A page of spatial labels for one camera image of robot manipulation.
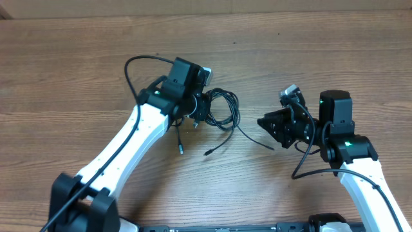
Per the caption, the black USB cable long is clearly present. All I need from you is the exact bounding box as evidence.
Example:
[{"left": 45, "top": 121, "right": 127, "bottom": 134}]
[{"left": 203, "top": 88, "right": 274, "bottom": 156}]

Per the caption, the black USB cable short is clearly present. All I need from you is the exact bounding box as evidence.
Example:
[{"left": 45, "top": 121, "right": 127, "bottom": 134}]
[{"left": 172, "top": 88, "right": 241, "bottom": 156}]

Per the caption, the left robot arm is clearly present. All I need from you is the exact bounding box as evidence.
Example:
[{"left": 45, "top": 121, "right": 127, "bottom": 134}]
[{"left": 42, "top": 57, "right": 212, "bottom": 231}]

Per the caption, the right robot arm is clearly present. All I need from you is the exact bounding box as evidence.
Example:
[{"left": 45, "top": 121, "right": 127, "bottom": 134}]
[{"left": 257, "top": 85, "right": 411, "bottom": 231}]

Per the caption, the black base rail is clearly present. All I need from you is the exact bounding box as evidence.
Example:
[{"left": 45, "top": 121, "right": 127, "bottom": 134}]
[{"left": 122, "top": 212, "right": 366, "bottom": 232}]

